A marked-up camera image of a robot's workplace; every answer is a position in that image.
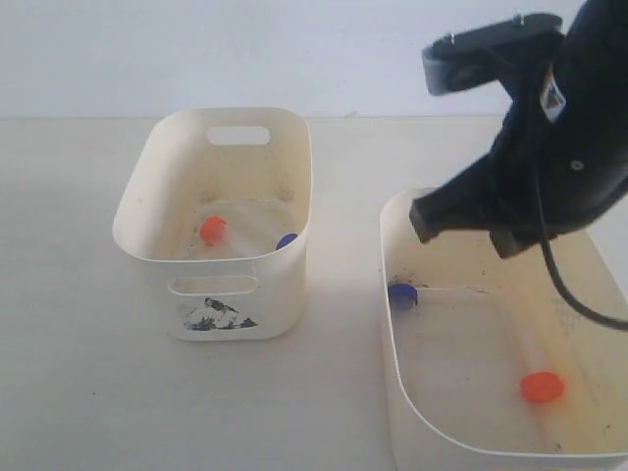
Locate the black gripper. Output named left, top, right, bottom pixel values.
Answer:
left=409, top=73, right=590, bottom=260

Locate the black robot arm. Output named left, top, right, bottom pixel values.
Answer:
left=409, top=1, right=627, bottom=258

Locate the cream plastic bin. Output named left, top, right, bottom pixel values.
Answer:
left=380, top=190, right=627, bottom=470
left=112, top=107, right=313, bottom=341

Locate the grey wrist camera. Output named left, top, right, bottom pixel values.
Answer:
left=422, top=13, right=563, bottom=97

